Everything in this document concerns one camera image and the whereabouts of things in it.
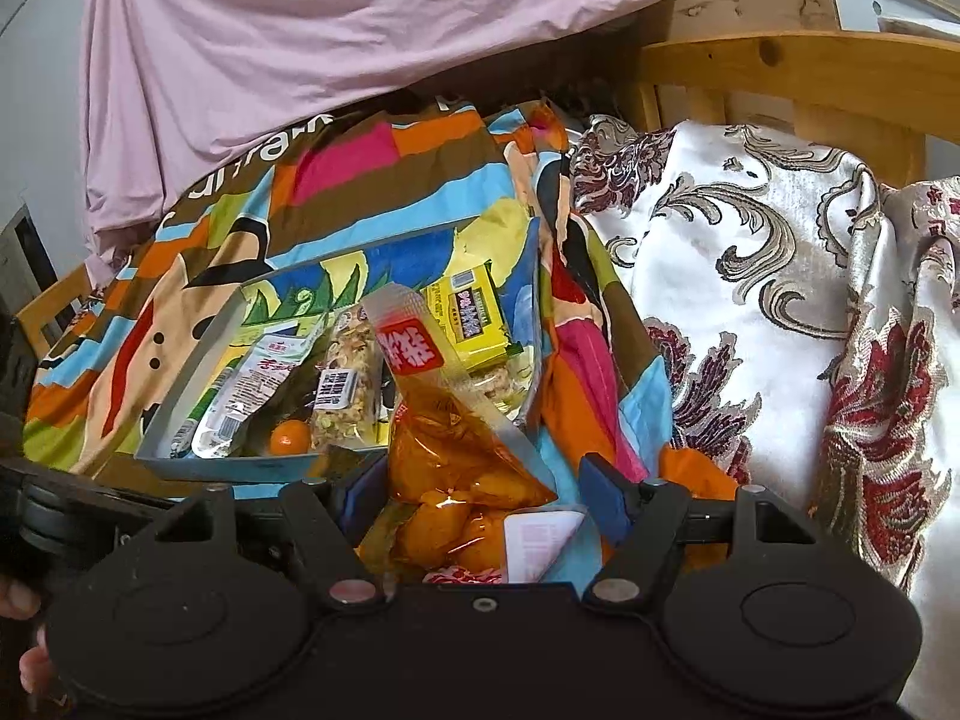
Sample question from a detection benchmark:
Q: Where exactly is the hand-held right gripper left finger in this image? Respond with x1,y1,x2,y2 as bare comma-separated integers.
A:
127,457,392,612

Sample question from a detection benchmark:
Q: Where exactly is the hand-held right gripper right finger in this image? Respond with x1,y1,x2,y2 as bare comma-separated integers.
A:
577,454,826,612

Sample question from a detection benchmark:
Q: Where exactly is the tangerine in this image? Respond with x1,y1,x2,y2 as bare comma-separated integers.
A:
268,418,312,457

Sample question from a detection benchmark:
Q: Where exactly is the red orange snack packet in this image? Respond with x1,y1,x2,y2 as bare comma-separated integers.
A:
358,281,590,586

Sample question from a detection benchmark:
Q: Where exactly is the clear granola bar packet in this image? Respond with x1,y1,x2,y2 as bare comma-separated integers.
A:
307,307,387,455

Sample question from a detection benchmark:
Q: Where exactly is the golden rice crisp packet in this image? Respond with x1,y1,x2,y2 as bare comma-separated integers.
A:
465,356,537,421

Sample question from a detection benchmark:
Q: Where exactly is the white snack packet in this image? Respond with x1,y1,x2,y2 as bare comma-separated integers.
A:
191,334,331,460

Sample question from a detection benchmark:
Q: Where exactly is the green tube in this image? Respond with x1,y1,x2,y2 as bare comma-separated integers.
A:
169,367,241,458

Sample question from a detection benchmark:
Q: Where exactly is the yellow snack packet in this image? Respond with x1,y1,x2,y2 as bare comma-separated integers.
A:
420,259,526,368

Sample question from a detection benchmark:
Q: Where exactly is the person's left hand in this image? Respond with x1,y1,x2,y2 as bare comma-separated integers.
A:
0,574,55,691

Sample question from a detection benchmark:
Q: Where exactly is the grey door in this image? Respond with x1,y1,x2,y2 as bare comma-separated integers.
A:
0,202,57,293

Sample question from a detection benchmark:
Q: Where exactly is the floral satin quilt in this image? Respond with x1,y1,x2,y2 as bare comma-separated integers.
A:
566,114,960,691

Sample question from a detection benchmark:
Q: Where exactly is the cartoon printed blanket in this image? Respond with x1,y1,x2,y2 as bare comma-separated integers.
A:
22,97,740,586

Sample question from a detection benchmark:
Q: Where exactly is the pink bed sheet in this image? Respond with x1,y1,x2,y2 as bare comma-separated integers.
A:
79,0,897,256

